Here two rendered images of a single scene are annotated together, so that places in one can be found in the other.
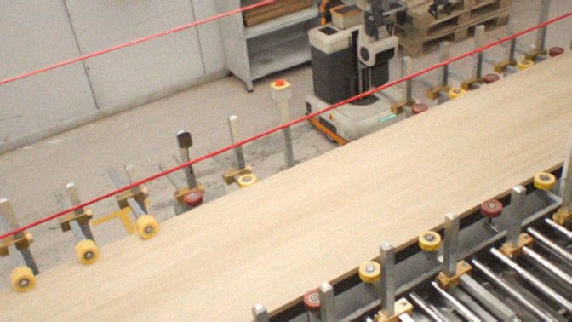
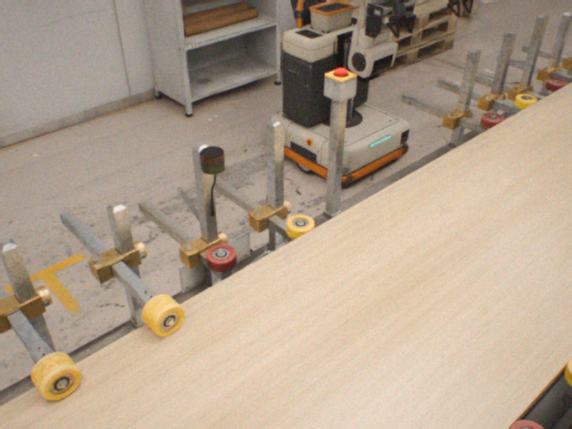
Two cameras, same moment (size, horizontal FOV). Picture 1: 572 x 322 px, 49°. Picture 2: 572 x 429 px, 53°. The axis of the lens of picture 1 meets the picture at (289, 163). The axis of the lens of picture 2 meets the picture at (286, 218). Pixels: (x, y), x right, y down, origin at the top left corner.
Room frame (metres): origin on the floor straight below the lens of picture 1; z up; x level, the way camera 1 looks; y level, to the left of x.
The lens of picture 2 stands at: (1.08, 0.58, 1.88)
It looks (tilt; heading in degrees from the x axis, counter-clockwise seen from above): 36 degrees down; 345
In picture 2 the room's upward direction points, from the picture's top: straight up
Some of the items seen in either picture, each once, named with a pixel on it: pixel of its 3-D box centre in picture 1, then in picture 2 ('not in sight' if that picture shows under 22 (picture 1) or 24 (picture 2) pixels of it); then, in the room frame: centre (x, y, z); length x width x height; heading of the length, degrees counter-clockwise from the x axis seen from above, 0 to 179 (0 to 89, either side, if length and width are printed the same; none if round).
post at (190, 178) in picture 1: (190, 175); (207, 220); (2.37, 0.45, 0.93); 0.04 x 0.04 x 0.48; 27
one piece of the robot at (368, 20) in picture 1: (384, 14); (389, 10); (3.84, -0.72, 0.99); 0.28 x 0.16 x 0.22; 117
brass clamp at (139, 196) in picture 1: (132, 196); (119, 259); (2.25, 0.70, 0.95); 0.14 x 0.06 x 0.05; 117
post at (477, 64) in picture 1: (477, 66); (528, 69); (3.16, -1.11, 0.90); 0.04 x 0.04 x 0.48; 27
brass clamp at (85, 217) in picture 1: (76, 219); (19, 307); (2.13, 0.92, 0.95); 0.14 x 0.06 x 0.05; 117
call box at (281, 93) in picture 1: (281, 91); (340, 86); (2.60, 0.00, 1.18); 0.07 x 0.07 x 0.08; 27
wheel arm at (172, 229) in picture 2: (178, 186); (181, 237); (2.43, 0.53, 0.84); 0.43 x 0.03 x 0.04; 27
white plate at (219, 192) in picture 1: (201, 202); (215, 261); (2.40, 0.44, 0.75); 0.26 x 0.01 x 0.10; 117
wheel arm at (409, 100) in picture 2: (395, 103); (446, 115); (2.96, -0.61, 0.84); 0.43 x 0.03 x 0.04; 27
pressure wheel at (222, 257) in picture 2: (194, 204); (222, 267); (2.25, 0.44, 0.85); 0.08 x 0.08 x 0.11
